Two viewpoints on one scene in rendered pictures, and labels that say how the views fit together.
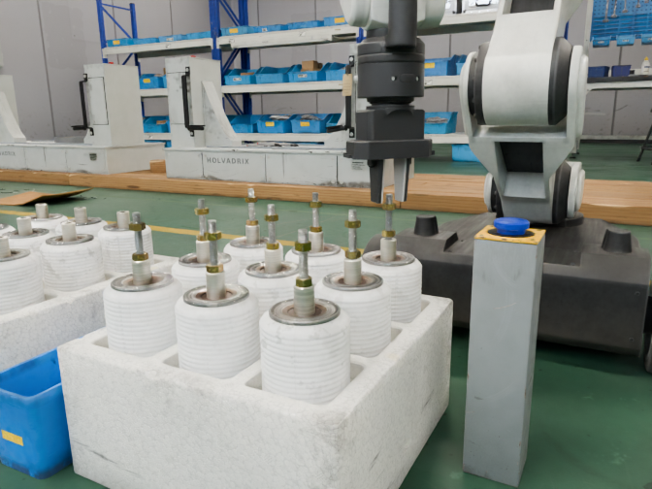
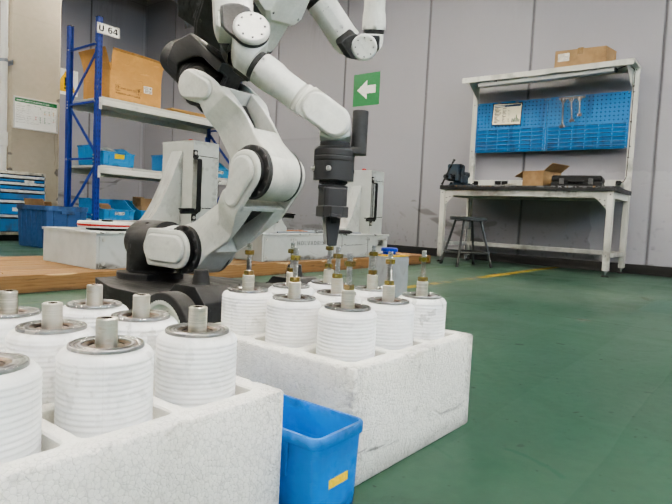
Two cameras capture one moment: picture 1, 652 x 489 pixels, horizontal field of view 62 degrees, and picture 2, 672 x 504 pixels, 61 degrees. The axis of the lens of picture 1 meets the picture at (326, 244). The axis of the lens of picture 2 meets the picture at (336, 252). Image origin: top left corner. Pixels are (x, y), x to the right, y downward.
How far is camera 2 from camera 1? 1.24 m
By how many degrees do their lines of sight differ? 79
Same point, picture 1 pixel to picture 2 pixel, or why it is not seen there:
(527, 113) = (285, 193)
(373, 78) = (347, 169)
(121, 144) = not seen: outside the picture
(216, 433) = (437, 370)
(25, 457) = (346, 491)
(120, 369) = (397, 359)
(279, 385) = (440, 332)
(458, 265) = not seen: hidden behind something
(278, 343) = (441, 309)
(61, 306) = not seen: hidden behind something
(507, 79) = (284, 172)
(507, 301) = (401, 286)
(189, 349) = (408, 333)
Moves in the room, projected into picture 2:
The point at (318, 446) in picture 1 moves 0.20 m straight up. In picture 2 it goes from (468, 348) to (475, 245)
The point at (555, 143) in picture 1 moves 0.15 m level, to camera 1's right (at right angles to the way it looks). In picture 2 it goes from (278, 212) to (292, 213)
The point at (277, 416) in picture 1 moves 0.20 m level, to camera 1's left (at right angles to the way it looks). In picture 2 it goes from (458, 341) to (463, 368)
